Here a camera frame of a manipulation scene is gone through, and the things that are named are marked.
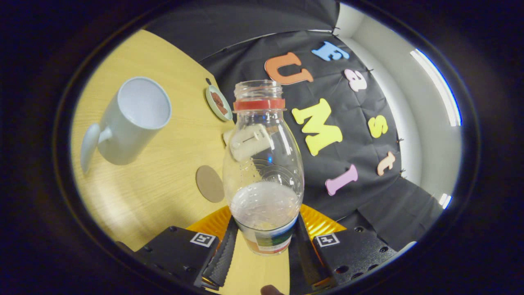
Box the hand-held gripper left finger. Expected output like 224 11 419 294
116 205 239 290

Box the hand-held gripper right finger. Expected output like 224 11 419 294
295 204 400 290

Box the round brown coaster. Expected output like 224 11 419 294
196 165 226 203

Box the clear plastic juice bottle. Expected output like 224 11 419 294
222 79 305 256

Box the white cup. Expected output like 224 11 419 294
80 77 172 175

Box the black backdrop cloth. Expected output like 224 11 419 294
143 0 445 251

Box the wooden table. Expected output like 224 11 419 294
70 29 291 295

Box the white toaster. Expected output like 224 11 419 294
223 124 273 162

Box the pale green plate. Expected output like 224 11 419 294
205 85 233 122

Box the long ceiling light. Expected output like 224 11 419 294
411 48 462 127

